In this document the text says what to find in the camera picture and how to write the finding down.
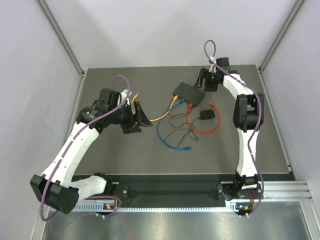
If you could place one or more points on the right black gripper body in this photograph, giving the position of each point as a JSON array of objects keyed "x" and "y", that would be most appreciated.
[{"x": 211, "y": 83}]

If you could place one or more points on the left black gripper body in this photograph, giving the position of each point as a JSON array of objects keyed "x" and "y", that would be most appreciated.
[{"x": 127, "y": 119}]

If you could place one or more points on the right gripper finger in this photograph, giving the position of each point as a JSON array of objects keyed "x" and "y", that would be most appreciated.
[
  {"x": 202, "y": 74},
  {"x": 199, "y": 82}
]

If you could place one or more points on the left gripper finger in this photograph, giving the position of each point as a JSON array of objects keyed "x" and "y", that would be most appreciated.
[
  {"x": 141, "y": 118},
  {"x": 133, "y": 108}
]

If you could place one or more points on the black network switch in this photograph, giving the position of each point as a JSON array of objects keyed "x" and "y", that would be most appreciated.
[{"x": 189, "y": 94}]

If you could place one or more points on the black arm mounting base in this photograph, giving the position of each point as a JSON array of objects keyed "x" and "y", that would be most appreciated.
[{"x": 177, "y": 190}]

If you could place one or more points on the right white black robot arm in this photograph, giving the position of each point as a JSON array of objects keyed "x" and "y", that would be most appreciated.
[{"x": 248, "y": 116}]

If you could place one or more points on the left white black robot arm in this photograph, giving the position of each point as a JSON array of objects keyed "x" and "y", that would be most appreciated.
[{"x": 55, "y": 187}]

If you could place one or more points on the black power adapter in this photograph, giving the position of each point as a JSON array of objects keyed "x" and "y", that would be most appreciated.
[{"x": 208, "y": 114}]

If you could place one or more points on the aluminium frame rail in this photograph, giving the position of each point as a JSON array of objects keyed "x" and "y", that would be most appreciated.
[{"x": 286, "y": 191}]

